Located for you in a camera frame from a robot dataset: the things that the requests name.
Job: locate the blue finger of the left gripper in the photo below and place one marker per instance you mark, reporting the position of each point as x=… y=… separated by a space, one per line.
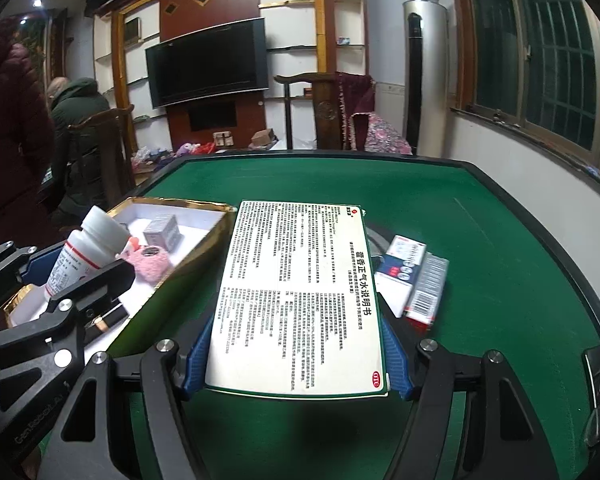
x=98 y=292
x=37 y=270

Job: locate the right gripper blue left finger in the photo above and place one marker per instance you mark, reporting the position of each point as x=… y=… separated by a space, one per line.
x=195 y=345

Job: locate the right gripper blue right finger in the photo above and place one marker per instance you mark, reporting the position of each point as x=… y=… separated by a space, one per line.
x=397 y=348

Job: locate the white pill bottle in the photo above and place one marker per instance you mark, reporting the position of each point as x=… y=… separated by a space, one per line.
x=86 y=250

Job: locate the blue white medicine box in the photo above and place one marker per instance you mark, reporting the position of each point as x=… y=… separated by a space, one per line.
x=398 y=271

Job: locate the large white medicine box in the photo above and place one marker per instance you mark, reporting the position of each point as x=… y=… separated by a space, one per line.
x=297 y=315

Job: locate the gold cardboard tray box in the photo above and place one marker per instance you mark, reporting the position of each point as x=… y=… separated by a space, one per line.
x=205 y=229

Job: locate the black pen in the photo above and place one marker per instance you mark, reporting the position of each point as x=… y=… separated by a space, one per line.
x=103 y=324

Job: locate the pink fluffy item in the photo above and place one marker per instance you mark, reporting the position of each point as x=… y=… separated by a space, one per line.
x=151 y=263

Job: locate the small grey box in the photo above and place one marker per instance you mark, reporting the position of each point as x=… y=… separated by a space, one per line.
x=163 y=231

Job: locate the dark wooden chair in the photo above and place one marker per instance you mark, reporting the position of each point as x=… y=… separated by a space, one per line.
x=112 y=128

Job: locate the round silver table centre panel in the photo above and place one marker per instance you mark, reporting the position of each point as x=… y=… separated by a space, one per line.
x=379 y=239

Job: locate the person in maroon jacket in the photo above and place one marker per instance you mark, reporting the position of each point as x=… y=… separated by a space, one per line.
x=26 y=144

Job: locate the seated person green jacket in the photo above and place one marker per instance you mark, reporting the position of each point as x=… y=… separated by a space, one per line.
x=76 y=171

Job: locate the black flat television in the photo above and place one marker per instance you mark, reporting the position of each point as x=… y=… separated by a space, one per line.
x=214 y=61

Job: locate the wooden chair with cloth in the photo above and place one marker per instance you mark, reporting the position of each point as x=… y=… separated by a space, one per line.
x=344 y=114

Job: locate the silver standing air conditioner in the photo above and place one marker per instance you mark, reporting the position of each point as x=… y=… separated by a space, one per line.
x=426 y=76

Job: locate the wooden tv wall cabinet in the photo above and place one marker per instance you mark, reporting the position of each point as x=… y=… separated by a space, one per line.
x=302 y=36

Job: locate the window with brown frame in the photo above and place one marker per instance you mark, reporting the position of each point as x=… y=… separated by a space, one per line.
x=534 y=65

